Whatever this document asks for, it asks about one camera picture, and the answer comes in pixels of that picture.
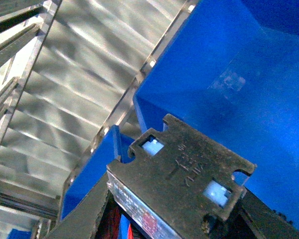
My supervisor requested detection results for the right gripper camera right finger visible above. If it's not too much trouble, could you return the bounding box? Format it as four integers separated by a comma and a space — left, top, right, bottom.
236, 188, 299, 239

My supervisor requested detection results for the right blue plastic bin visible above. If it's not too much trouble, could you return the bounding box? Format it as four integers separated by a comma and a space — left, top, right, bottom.
134, 0, 299, 230

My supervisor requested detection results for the left blue plastic bin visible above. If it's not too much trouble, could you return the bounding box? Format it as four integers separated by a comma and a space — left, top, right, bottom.
60, 125, 134, 220

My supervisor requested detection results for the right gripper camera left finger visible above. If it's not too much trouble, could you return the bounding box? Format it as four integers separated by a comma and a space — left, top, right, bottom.
45, 174, 110, 239

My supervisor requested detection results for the red mushroom push button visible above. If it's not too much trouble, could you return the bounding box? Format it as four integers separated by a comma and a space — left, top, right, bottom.
107, 114, 256, 239

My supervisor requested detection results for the blue plastic bin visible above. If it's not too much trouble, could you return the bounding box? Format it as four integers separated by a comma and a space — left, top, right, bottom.
60, 125, 134, 220
134, 0, 299, 230

